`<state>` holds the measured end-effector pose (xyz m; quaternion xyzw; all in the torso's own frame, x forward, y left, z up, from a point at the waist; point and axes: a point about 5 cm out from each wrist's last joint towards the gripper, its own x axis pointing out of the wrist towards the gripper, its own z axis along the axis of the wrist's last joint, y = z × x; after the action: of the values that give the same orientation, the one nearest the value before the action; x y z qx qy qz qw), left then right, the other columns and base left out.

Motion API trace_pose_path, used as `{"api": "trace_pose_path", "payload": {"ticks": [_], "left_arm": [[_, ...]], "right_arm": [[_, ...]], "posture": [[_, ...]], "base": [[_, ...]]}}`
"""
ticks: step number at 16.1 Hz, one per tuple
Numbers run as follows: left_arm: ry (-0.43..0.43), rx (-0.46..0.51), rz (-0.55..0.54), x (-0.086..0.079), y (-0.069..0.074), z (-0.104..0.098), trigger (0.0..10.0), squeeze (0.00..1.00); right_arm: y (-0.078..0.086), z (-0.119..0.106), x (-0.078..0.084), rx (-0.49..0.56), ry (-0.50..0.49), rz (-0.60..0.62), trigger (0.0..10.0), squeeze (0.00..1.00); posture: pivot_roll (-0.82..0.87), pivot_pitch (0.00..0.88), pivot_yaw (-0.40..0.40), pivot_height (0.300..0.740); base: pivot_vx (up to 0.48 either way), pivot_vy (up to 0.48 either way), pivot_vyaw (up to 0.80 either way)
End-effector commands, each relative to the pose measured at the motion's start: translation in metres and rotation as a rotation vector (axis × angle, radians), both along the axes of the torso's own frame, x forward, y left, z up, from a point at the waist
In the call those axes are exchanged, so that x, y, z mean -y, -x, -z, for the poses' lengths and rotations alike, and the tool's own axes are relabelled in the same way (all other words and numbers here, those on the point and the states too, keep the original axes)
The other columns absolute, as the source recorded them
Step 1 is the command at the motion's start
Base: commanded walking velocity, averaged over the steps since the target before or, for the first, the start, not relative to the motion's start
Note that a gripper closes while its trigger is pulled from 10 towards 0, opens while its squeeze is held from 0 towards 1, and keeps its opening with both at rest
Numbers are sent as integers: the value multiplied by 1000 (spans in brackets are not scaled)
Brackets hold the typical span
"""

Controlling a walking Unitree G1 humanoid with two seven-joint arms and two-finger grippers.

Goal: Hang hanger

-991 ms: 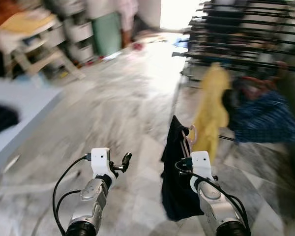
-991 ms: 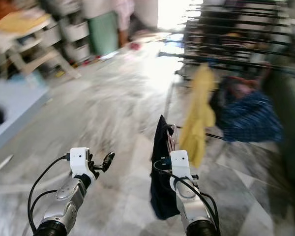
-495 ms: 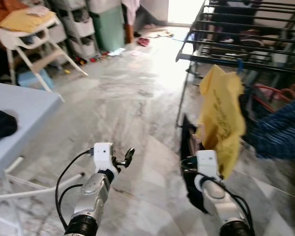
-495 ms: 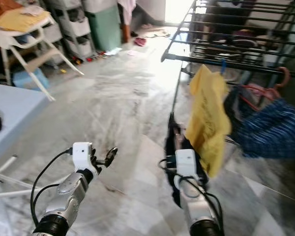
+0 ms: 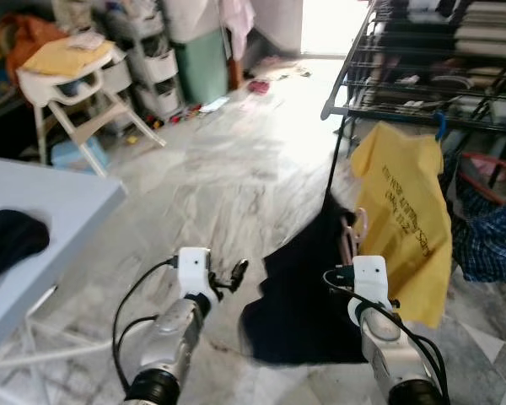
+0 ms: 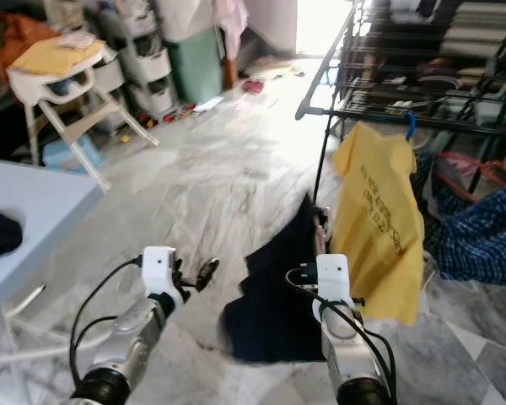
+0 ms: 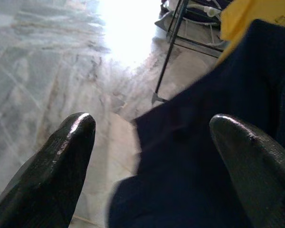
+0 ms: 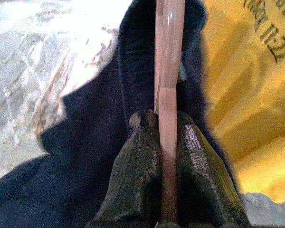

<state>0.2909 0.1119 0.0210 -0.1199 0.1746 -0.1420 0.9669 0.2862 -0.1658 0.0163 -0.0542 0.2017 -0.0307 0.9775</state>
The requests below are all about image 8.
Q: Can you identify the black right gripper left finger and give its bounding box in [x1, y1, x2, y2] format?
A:
[85, 109, 164, 228]

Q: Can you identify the navy garment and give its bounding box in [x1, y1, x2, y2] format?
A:
[0, 0, 231, 228]

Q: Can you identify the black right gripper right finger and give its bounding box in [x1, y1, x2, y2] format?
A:
[175, 111, 252, 228]

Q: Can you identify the pink clothes hanger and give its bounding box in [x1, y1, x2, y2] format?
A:
[153, 0, 186, 228]

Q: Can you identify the yellow shirt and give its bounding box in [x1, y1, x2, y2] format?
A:
[201, 0, 285, 205]

